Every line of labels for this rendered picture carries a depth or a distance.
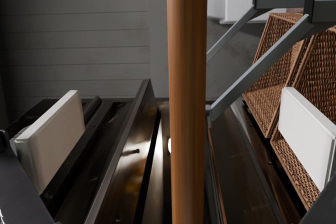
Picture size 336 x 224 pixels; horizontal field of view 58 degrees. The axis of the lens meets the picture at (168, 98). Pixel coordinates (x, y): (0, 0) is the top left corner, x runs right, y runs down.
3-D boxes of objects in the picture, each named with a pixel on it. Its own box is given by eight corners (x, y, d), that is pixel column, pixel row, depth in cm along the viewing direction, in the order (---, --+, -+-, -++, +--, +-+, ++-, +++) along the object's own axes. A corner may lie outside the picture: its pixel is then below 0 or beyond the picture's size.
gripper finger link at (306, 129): (333, 138, 12) (352, 138, 12) (281, 86, 19) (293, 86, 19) (323, 198, 13) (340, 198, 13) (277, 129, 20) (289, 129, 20)
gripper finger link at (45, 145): (40, 197, 14) (25, 197, 14) (86, 131, 21) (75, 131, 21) (28, 140, 13) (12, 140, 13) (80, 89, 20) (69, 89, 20)
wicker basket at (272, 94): (331, 141, 127) (264, 141, 129) (288, 95, 180) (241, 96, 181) (352, 22, 110) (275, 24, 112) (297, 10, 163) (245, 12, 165)
